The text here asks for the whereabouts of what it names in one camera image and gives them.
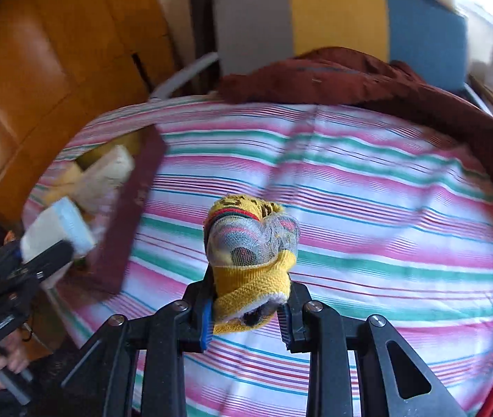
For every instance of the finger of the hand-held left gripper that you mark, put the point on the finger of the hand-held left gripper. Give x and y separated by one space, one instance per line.
49 263

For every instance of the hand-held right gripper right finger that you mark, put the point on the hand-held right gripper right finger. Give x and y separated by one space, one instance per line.
284 328

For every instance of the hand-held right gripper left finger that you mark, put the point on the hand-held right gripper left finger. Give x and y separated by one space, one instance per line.
206 325

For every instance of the yellow patterned sock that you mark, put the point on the yellow patterned sock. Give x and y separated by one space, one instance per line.
251 260

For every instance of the yellow sponge block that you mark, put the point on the yellow sponge block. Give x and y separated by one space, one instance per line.
62 184

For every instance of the maroon box with gold lining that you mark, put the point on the maroon box with gold lining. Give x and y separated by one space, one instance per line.
129 217

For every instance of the white carton box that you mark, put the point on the white carton box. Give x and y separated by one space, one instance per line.
103 178

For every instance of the striped bed sheet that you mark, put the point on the striped bed sheet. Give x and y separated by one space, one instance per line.
359 234

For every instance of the wooden wardrobe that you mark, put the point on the wooden wardrobe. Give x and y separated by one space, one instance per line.
55 74

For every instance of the maroon jacket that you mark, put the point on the maroon jacket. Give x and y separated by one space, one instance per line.
402 91

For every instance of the grey yellow blue headboard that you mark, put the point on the grey yellow blue headboard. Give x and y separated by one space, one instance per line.
337 21

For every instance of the grey bed rail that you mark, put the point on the grey bed rail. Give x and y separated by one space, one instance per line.
181 76

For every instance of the black post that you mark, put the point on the black post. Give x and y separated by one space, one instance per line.
203 30

